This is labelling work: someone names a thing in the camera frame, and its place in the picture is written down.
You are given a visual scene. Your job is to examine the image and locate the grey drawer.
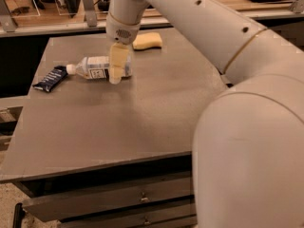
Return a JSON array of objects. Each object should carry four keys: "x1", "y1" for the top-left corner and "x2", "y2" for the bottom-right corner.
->
[
  {"x1": 58, "y1": 202, "x2": 197, "y2": 228},
  {"x1": 23, "y1": 173, "x2": 193, "y2": 222}
]

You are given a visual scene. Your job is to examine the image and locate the clear plastic water bottle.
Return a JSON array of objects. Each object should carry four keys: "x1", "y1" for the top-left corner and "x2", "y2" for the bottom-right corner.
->
[{"x1": 66, "y1": 56, "x2": 132, "y2": 81}]

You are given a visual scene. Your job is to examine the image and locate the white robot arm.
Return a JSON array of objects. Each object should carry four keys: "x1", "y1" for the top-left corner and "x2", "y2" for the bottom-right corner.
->
[{"x1": 106, "y1": 0, "x2": 304, "y2": 228}]

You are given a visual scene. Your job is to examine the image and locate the lower grey drawer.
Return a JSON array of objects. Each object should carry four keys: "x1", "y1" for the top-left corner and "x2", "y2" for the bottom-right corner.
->
[{"x1": 58, "y1": 202, "x2": 197, "y2": 228}]

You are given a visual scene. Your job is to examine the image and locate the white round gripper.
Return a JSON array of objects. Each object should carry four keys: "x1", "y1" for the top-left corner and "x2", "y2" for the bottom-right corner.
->
[{"x1": 105, "y1": 13, "x2": 141, "y2": 85}]

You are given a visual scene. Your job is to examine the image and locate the yellow sponge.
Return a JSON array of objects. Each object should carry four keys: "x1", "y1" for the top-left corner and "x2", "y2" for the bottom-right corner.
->
[{"x1": 132, "y1": 32, "x2": 162, "y2": 50}]

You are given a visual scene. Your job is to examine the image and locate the grey metal railing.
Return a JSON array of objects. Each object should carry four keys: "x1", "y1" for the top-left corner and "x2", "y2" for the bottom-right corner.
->
[{"x1": 1, "y1": 0, "x2": 304, "y2": 34}]

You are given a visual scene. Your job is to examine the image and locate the grey drawer cabinet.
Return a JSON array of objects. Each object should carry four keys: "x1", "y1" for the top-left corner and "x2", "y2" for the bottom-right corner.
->
[{"x1": 1, "y1": 28, "x2": 224, "y2": 224}]

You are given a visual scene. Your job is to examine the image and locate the dark blue rxbar wrapper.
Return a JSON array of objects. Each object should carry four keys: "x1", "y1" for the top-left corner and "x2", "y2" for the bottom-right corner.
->
[{"x1": 32, "y1": 66, "x2": 67, "y2": 93}]

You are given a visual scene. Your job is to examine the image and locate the upper grey drawer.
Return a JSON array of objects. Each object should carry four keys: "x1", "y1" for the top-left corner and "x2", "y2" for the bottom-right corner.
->
[{"x1": 23, "y1": 173, "x2": 193, "y2": 222}]

